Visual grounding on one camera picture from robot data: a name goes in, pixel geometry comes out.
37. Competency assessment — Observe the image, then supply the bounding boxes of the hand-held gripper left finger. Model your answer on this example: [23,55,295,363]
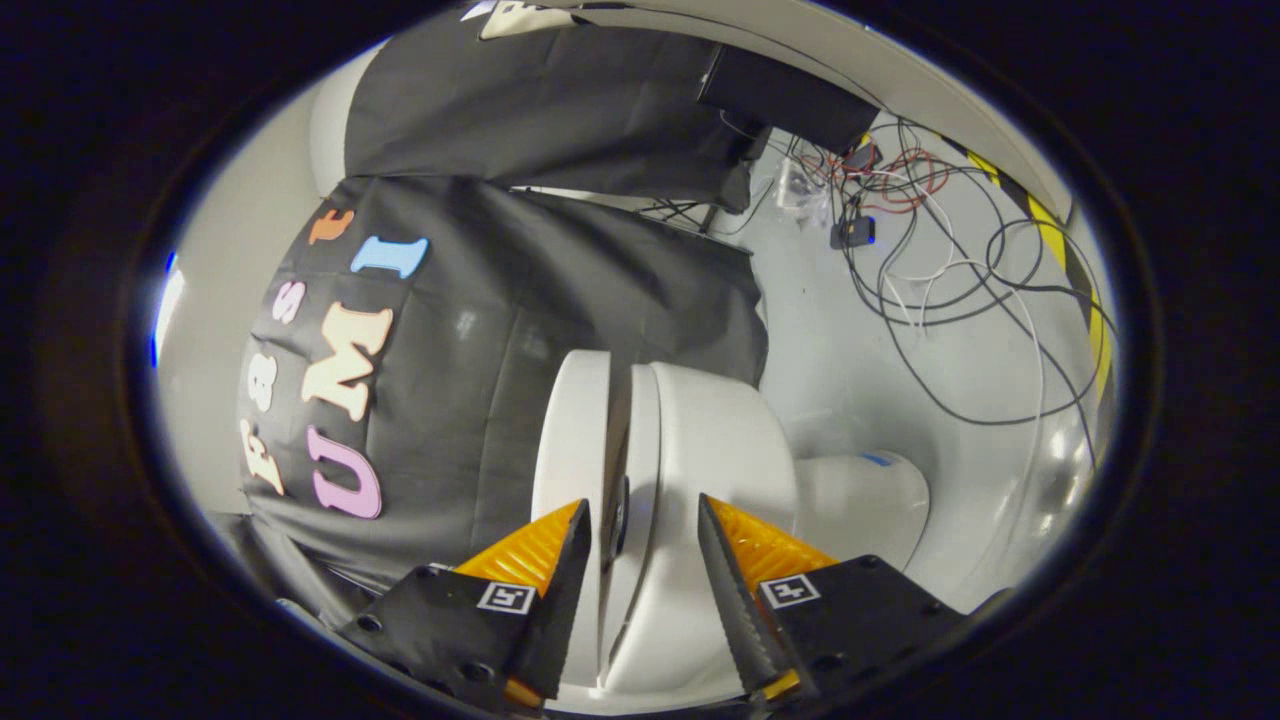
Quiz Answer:
[335,499,592,712]

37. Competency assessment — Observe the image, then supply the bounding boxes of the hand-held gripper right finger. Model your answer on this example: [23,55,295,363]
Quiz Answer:
[697,493,967,707]

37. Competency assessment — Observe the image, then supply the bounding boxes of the white toilet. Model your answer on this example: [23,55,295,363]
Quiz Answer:
[598,360,932,703]

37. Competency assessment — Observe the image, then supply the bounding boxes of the black backdrop cloth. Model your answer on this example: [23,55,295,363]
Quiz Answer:
[205,0,772,629]

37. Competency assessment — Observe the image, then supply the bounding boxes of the black stand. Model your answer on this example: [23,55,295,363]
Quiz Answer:
[638,195,753,238]

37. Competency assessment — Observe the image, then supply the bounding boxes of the clear plastic bag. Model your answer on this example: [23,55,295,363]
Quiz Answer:
[774,155,833,213]

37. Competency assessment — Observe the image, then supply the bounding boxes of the yellow black hazard tape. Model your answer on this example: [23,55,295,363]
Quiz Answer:
[940,130,1114,406]

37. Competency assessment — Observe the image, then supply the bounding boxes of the black box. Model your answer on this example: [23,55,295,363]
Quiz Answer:
[698,44,883,157]

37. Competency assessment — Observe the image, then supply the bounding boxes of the tangle of floor cables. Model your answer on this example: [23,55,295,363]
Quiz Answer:
[785,115,1103,429]

